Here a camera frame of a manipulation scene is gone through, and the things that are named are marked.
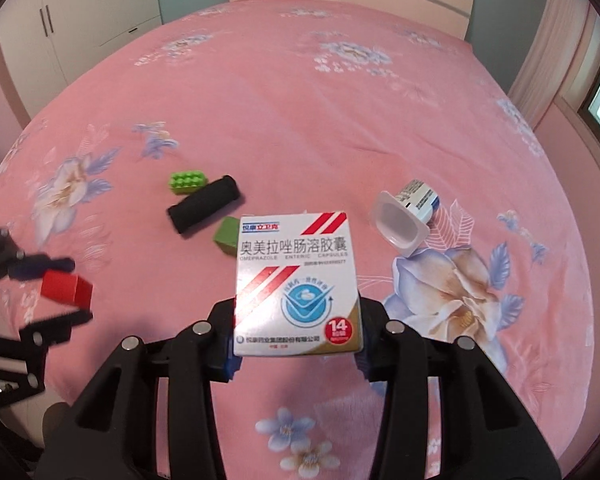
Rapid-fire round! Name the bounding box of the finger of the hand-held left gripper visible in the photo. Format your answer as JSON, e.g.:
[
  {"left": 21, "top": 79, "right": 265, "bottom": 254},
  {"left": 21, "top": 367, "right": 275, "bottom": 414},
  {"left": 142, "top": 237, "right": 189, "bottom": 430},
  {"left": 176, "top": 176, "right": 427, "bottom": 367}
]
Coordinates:
[
  {"left": 0, "top": 309, "right": 94, "bottom": 408},
  {"left": 0, "top": 227, "right": 76, "bottom": 293}
]

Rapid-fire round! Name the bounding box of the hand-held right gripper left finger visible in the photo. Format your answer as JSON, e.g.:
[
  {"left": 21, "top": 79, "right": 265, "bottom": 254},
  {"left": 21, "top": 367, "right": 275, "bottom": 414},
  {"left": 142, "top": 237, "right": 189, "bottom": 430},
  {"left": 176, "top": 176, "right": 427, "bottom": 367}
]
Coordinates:
[{"left": 40, "top": 297, "right": 243, "bottom": 480}]

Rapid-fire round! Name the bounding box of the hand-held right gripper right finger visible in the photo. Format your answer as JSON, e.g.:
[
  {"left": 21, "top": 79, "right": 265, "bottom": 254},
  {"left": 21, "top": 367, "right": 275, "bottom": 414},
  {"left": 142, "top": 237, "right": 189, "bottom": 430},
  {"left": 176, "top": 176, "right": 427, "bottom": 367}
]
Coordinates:
[{"left": 356, "top": 300, "right": 561, "bottom": 480}]

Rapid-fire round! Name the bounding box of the red block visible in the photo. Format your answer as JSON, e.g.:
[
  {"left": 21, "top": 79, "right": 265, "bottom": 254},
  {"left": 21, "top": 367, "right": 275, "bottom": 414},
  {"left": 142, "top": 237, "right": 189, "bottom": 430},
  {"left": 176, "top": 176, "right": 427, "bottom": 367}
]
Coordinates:
[{"left": 40, "top": 271, "right": 93, "bottom": 308}]

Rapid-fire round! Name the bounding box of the white medicine box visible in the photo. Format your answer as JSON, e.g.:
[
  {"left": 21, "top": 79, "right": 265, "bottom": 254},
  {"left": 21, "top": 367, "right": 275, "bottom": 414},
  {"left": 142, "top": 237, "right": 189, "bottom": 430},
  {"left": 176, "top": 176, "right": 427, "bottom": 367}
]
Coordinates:
[{"left": 232, "top": 211, "right": 365, "bottom": 358}]

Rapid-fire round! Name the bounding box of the black foam cylinder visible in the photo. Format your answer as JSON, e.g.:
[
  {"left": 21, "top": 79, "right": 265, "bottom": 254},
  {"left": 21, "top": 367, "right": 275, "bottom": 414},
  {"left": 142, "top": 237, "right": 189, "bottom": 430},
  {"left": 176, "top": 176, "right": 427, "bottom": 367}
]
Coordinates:
[{"left": 166, "top": 175, "right": 241, "bottom": 236}]

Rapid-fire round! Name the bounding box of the green studded toy brick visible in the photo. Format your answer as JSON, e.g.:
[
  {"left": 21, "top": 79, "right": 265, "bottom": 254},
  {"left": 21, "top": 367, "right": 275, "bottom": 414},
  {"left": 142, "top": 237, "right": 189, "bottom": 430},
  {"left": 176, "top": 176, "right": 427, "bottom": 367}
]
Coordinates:
[{"left": 168, "top": 170, "right": 208, "bottom": 195}]

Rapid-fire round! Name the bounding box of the green block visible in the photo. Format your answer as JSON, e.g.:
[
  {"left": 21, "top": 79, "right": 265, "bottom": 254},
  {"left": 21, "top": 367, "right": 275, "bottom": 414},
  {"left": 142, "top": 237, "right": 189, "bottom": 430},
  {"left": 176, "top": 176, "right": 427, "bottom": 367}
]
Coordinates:
[{"left": 213, "top": 216, "right": 241, "bottom": 257}]

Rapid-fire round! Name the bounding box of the white plastic cup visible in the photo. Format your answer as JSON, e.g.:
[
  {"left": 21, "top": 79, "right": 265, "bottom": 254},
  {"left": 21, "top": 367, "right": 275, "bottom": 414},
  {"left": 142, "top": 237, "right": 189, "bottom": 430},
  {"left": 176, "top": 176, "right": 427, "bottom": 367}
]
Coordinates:
[{"left": 370, "top": 179, "right": 442, "bottom": 253}]

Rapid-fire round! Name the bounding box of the pink floral bed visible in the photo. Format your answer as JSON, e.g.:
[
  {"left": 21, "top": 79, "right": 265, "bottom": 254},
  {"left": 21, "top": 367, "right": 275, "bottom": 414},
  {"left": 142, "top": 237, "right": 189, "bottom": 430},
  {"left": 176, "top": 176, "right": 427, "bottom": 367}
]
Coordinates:
[{"left": 0, "top": 0, "right": 600, "bottom": 480}]

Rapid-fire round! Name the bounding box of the white wardrobe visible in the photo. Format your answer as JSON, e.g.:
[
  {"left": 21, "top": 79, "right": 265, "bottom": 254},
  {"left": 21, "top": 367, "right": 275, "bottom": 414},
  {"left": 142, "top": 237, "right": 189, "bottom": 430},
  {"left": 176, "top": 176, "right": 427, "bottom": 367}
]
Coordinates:
[{"left": 0, "top": 0, "right": 163, "bottom": 121}]

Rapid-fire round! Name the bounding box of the pink curtain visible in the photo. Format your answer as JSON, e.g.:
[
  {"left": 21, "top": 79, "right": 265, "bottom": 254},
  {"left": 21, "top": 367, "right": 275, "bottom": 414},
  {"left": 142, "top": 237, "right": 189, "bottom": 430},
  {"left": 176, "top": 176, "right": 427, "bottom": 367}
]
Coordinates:
[{"left": 507, "top": 0, "right": 600, "bottom": 131}]

